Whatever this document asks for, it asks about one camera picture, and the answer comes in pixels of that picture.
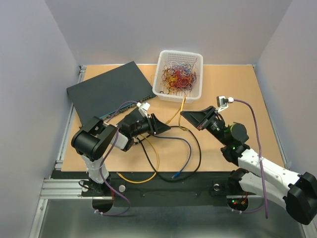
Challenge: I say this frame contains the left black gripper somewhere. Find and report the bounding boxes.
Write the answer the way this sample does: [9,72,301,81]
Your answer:
[131,114,170,137]

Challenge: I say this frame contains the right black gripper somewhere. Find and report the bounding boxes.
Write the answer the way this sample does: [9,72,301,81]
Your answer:
[180,106,229,145]

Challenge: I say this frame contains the yellow ethernet cable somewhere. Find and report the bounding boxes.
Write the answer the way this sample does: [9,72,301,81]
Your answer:
[116,136,160,184]
[165,96,189,131]

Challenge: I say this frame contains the blue ethernet cable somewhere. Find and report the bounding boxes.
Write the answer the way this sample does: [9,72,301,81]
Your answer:
[146,135,193,179]

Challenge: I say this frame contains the black ethernet cable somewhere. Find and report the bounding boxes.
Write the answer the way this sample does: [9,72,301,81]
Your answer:
[135,125,202,183]

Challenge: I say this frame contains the small black network switch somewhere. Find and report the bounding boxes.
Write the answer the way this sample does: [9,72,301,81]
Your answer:
[118,108,144,124]

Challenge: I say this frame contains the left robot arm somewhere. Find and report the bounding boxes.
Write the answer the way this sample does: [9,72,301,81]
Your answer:
[71,111,171,195]

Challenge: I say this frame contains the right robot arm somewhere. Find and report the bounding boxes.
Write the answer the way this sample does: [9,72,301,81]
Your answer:
[180,106,317,225]

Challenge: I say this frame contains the white plastic basket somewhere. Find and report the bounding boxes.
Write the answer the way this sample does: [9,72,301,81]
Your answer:
[153,50,204,104]

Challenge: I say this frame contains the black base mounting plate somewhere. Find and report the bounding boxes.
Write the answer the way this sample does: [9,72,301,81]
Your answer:
[81,171,258,207]

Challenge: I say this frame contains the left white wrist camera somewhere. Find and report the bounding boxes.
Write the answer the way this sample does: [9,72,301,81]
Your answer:
[137,102,150,118]

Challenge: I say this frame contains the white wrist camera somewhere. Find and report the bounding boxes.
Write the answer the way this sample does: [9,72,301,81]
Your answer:
[137,102,150,118]
[216,96,234,113]

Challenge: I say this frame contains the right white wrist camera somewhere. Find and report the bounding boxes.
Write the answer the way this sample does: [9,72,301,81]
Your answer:
[216,96,234,113]

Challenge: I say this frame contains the tangled colourful wires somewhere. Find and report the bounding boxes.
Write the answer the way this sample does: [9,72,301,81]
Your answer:
[158,61,200,96]

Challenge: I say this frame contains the large dark network switch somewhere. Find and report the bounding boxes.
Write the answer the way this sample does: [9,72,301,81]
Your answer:
[66,61,155,125]

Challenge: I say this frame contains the aluminium frame rail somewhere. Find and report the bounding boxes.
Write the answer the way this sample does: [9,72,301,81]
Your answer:
[39,176,308,199]

